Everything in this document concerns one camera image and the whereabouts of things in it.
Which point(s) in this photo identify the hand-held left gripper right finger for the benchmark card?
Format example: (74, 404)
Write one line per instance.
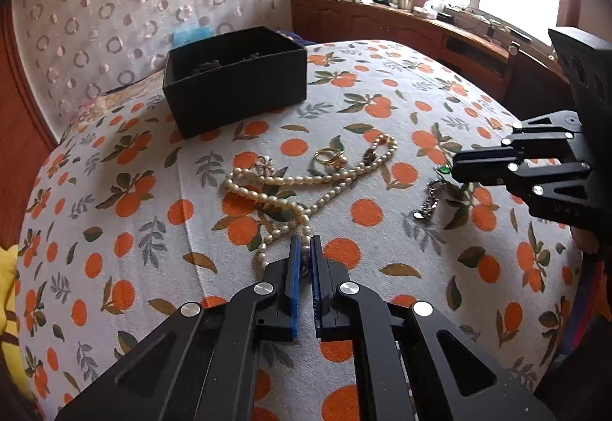
(316, 296)

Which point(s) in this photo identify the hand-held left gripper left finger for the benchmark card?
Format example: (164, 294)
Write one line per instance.
(294, 296)

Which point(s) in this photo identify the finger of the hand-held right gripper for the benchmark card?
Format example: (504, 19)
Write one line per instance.
(483, 170)
(545, 134)

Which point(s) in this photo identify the white flower brooch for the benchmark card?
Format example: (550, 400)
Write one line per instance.
(264, 164)

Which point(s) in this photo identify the black cardboard box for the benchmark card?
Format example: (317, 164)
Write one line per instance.
(239, 91)

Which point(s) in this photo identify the white bottle with green cap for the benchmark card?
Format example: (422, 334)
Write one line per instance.
(438, 2)

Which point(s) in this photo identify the orange fruit print cloth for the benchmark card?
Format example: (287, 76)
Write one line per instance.
(143, 210)

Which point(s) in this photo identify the wooden cabinet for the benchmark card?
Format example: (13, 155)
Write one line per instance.
(382, 24)

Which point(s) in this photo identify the blue plastic packet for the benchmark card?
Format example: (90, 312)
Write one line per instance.
(189, 36)

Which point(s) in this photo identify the yellow cloth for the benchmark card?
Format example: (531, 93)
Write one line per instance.
(7, 296)

